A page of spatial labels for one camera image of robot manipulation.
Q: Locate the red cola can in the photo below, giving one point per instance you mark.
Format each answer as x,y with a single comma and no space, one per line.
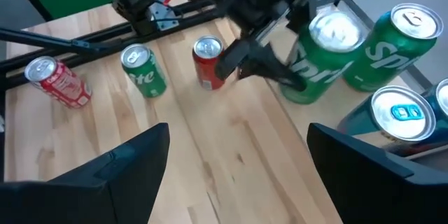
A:
57,82
208,61

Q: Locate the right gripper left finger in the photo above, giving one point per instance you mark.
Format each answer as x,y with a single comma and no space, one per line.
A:
87,196

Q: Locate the silver blue slim can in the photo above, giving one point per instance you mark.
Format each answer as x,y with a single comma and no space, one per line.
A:
402,115
442,101

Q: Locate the green Sprite can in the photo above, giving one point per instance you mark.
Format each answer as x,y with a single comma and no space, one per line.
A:
322,63
143,70
395,45

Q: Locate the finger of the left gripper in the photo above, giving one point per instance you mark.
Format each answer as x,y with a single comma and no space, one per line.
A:
231,59
276,71

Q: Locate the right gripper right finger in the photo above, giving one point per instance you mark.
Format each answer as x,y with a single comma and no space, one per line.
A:
378,196

